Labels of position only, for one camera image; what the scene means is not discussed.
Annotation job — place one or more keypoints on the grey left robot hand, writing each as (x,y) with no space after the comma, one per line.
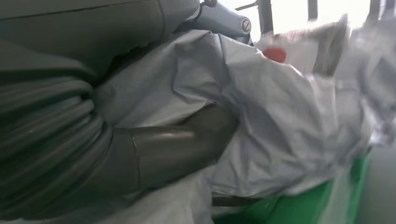
(77,34)

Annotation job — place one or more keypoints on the grey plastic package red dot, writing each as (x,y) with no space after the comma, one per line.
(278,123)

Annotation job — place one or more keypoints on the green plastic bin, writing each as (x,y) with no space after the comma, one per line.
(297,207)

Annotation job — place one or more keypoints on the dark metal window frame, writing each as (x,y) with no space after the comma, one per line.
(266,15)

